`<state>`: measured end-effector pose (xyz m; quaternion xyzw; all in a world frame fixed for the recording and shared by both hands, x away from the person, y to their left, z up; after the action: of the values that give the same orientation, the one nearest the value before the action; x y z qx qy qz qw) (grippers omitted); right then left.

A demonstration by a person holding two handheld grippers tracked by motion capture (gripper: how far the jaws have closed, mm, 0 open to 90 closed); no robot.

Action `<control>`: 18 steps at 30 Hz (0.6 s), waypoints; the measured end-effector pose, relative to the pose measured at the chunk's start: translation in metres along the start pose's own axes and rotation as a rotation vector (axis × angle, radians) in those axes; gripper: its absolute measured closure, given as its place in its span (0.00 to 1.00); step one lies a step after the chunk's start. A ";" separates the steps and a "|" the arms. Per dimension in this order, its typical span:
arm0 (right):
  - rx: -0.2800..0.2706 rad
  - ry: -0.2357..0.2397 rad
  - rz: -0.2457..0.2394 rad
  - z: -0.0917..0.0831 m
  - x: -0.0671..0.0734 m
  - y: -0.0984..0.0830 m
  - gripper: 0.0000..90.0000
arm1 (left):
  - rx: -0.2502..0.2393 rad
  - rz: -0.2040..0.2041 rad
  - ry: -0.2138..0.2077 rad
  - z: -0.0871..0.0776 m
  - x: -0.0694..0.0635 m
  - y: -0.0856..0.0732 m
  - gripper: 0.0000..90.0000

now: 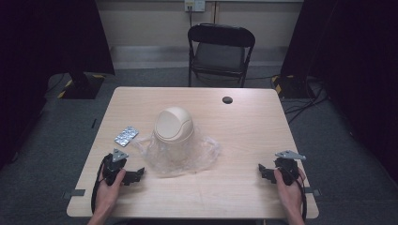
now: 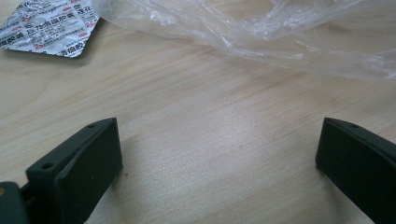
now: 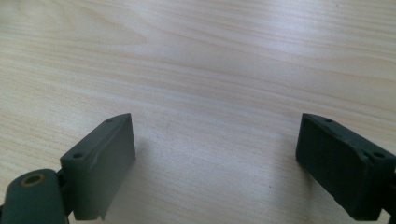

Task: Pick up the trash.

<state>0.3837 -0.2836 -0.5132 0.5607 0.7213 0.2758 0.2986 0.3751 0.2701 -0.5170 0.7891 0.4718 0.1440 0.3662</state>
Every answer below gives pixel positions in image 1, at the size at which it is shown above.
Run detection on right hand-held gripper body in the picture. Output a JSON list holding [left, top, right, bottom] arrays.
[[273, 150, 307, 187]]

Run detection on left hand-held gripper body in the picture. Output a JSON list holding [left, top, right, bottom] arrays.
[[101, 148, 130, 187]]

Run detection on person's left hand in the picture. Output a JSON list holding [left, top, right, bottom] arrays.
[[95, 168, 127, 211]]

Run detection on person's right hand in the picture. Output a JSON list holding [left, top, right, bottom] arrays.
[[273, 168, 307, 209]]

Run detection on black tape strip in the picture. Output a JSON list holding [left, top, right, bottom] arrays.
[[304, 187, 322, 198], [63, 188, 86, 201]]

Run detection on silver blister pack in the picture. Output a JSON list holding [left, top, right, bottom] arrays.
[[113, 126, 140, 148]]

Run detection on beige swing-lid trash bin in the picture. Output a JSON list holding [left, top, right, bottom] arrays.
[[152, 106, 196, 158]]

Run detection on clear plastic bag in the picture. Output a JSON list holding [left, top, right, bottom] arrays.
[[130, 125, 222, 179]]

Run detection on black stand base striped tape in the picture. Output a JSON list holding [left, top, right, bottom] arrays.
[[56, 71, 106, 100], [270, 74, 312, 100]]

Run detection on black curtain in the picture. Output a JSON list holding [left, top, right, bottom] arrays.
[[280, 0, 398, 186], [0, 0, 115, 172]]

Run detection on black folding chair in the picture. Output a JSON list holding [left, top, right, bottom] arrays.
[[187, 22, 256, 89]]

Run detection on left hand-held gripper black cable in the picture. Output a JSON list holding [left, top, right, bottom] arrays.
[[90, 155, 108, 215]]

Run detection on hand-held gripper black cable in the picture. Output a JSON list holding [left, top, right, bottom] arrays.
[[90, 155, 108, 215], [286, 170, 309, 221]]

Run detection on right hand-held gripper black cable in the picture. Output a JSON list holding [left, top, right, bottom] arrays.
[[286, 170, 309, 221]]

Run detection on black floor cables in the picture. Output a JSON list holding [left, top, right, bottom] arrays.
[[283, 77, 330, 126]]

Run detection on white wall outlet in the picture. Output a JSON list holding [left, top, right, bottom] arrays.
[[184, 0, 207, 13]]

